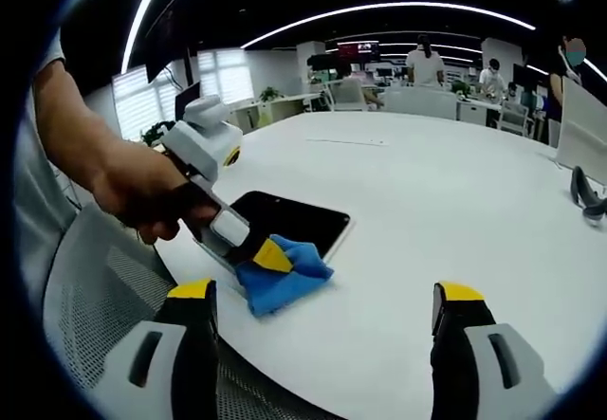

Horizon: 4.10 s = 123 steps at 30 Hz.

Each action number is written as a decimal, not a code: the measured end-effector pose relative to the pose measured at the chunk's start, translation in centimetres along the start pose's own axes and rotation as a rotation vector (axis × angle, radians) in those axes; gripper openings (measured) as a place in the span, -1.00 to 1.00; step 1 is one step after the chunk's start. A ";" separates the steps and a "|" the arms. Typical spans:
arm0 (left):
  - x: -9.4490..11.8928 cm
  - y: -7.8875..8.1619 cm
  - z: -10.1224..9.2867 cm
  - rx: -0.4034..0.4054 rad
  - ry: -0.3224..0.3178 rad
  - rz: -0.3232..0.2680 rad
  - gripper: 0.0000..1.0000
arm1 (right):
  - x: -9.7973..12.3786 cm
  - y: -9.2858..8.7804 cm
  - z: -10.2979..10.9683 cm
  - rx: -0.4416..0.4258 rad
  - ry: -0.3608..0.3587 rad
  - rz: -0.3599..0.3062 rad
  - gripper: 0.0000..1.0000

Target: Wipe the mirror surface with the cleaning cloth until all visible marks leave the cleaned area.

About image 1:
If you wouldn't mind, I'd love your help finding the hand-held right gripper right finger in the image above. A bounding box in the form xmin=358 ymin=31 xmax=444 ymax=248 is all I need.
xmin=429 ymin=281 xmax=559 ymax=420

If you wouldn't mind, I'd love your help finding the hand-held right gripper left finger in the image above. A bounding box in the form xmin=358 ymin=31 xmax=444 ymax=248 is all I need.
xmin=92 ymin=277 xmax=219 ymax=420

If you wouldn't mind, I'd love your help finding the blue cleaning cloth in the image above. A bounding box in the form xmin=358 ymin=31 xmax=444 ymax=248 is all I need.
xmin=235 ymin=233 xmax=336 ymax=318

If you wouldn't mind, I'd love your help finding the black tablet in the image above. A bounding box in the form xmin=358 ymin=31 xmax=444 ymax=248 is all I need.
xmin=192 ymin=190 xmax=356 ymax=277

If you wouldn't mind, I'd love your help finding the person's left hand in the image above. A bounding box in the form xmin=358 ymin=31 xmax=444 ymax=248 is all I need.
xmin=92 ymin=152 xmax=224 ymax=247

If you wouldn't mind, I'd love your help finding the black desk monitor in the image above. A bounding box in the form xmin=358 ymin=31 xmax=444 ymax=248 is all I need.
xmin=174 ymin=81 xmax=203 ymax=122

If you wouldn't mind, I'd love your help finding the window with white blinds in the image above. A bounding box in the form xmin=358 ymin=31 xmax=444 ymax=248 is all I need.
xmin=112 ymin=62 xmax=179 ymax=139
xmin=196 ymin=49 xmax=255 ymax=106

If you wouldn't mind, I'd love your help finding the white office desk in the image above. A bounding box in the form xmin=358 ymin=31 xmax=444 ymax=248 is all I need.
xmin=230 ymin=92 xmax=323 ymax=132

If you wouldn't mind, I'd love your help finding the black hanging screen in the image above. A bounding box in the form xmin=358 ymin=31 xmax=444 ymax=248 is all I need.
xmin=144 ymin=0 xmax=191 ymax=84

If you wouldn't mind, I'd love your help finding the grey mesh office chair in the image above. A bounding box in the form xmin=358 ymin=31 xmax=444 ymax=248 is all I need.
xmin=42 ymin=201 xmax=342 ymax=420

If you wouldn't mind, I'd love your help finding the curved ceiling light strip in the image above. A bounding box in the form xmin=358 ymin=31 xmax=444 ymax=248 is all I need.
xmin=120 ymin=0 xmax=175 ymax=75
xmin=241 ymin=1 xmax=537 ymax=50

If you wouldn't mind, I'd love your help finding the white office chair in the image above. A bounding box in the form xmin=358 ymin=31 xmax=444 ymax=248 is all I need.
xmin=326 ymin=78 xmax=369 ymax=112
xmin=500 ymin=100 xmax=530 ymax=137

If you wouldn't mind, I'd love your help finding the person's grey shirt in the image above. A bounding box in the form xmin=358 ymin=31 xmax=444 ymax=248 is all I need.
xmin=13 ymin=30 xmax=80 ymax=298

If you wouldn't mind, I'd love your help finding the black monitor stand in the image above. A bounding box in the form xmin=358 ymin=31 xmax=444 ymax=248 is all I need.
xmin=568 ymin=166 xmax=607 ymax=229

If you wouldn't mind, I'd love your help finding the grey desk divider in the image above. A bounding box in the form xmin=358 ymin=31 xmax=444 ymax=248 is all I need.
xmin=384 ymin=88 xmax=459 ymax=120

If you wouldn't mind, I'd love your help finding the white monitor back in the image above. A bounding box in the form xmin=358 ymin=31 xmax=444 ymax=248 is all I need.
xmin=554 ymin=78 xmax=607 ymax=184

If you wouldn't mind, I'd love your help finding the red wall screen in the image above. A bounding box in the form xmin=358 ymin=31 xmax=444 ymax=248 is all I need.
xmin=337 ymin=40 xmax=380 ymax=61

